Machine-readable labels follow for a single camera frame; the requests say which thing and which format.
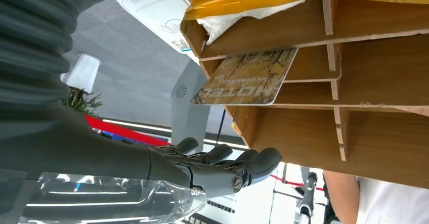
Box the red barrier belt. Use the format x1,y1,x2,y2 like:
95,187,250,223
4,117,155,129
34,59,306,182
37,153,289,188
84,114,170,148

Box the brown cardboard organizer box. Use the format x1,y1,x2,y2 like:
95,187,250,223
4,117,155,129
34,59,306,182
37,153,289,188
180,0,429,190

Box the clear plastic hand cover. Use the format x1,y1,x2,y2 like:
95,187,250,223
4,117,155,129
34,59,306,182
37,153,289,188
0,168,208,224

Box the white card reader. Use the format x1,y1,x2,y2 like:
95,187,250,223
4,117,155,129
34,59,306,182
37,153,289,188
114,0,202,64

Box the chrome stanchion post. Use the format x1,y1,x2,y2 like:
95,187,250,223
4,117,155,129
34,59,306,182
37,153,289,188
294,171,318,224

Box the person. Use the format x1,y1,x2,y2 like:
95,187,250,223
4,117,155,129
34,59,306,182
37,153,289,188
322,170,429,224

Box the brown hotel key card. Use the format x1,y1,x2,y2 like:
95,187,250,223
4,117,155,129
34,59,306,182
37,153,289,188
190,48,299,107

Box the white crumpled paper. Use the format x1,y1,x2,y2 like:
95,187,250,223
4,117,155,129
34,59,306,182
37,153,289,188
196,0,307,46

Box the potted plant white pot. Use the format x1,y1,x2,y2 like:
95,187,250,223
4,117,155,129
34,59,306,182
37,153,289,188
60,53,103,116

